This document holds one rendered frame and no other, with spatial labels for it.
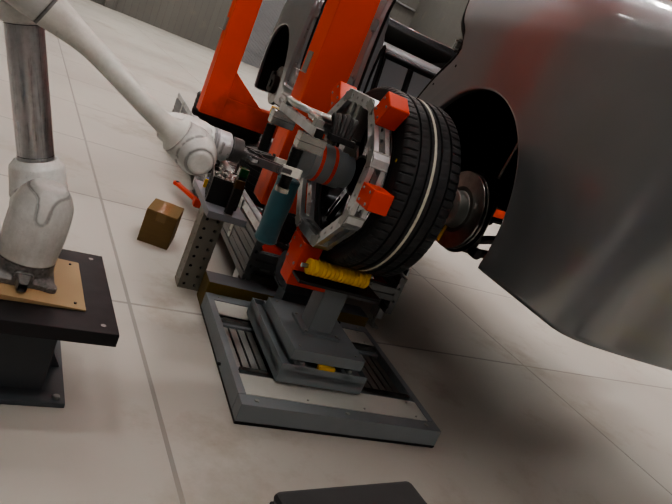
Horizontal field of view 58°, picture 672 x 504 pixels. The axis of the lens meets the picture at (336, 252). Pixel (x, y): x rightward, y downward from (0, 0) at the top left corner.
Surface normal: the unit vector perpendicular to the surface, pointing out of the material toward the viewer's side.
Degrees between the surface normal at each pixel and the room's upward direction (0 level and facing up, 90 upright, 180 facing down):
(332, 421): 90
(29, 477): 0
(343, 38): 90
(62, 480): 0
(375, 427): 90
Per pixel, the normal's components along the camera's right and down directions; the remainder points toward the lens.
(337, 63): 0.33, 0.40
